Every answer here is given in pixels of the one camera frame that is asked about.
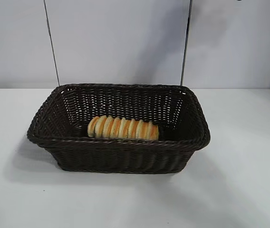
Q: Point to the long striped bread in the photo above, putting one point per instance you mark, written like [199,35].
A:
[125,128]

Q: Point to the dark brown wicker basket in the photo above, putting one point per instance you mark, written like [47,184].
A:
[125,156]

